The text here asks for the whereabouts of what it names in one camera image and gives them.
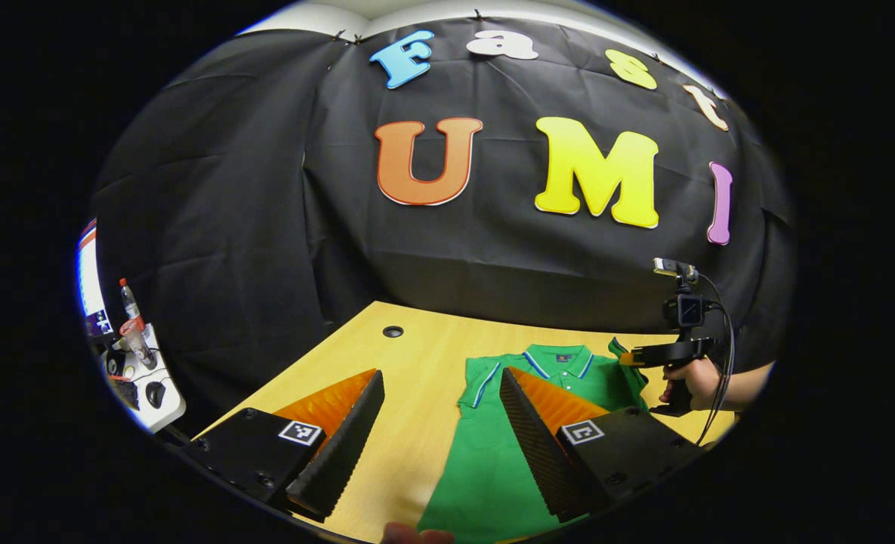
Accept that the black backdrop cloth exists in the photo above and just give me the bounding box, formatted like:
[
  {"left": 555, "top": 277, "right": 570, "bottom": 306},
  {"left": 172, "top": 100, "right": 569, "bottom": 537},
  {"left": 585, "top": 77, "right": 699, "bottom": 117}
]
[{"left": 91, "top": 14, "right": 795, "bottom": 439}]

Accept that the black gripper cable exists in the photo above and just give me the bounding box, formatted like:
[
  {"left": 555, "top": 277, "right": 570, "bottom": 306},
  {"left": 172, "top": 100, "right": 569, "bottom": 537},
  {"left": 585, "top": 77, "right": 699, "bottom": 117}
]
[{"left": 693, "top": 274, "right": 736, "bottom": 447}]

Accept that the green T-shirt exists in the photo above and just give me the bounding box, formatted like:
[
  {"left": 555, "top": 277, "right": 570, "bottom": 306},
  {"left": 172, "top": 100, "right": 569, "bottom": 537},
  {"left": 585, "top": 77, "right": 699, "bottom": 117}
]
[{"left": 417, "top": 338, "right": 652, "bottom": 544}]

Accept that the white side table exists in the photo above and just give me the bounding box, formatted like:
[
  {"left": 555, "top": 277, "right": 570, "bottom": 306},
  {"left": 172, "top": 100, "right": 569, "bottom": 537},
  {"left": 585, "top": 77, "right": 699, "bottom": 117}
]
[{"left": 100, "top": 323, "right": 187, "bottom": 434}]

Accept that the clear bottle with red cap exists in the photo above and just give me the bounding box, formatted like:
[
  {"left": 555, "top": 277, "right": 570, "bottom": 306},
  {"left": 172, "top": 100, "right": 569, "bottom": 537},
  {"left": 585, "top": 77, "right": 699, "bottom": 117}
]
[{"left": 119, "top": 278, "right": 142, "bottom": 322}]

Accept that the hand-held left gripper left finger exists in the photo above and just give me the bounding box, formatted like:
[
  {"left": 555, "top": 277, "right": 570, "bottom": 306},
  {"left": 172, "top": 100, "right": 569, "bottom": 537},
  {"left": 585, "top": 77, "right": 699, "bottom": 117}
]
[{"left": 183, "top": 368, "right": 386, "bottom": 522}]

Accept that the white screen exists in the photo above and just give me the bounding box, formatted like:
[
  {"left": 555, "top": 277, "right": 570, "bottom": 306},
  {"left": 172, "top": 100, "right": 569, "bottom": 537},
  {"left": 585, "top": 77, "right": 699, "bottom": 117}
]
[{"left": 77, "top": 219, "right": 114, "bottom": 338}]

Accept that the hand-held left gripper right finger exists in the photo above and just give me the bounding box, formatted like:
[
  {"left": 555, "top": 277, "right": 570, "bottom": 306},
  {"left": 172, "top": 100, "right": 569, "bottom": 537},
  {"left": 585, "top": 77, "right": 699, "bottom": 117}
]
[{"left": 498, "top": 366, "right": 708, "bottom": 524}]

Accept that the clear cup with red rim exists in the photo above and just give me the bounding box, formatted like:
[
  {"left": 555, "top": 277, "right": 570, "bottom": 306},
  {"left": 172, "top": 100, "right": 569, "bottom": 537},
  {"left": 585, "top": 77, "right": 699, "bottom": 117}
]
[{"left": 119, "top": 319, "right": 157, "bottom": 367}]

